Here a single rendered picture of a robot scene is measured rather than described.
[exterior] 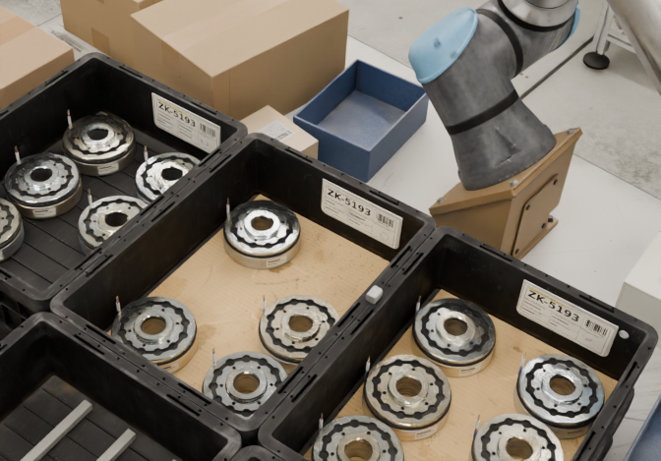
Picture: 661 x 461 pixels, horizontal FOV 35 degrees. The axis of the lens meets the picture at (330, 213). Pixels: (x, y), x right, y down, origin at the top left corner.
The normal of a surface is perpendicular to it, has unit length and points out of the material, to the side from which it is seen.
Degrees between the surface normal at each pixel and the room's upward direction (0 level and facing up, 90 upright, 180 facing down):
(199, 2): 0
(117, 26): 90
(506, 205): 90
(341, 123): 0
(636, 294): 90
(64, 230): 0
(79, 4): 90
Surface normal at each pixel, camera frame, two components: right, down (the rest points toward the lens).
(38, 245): 0.05, -0.71
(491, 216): -0.65, 0.51
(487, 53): 0.43, -0.09
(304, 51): 0.68, 0.54
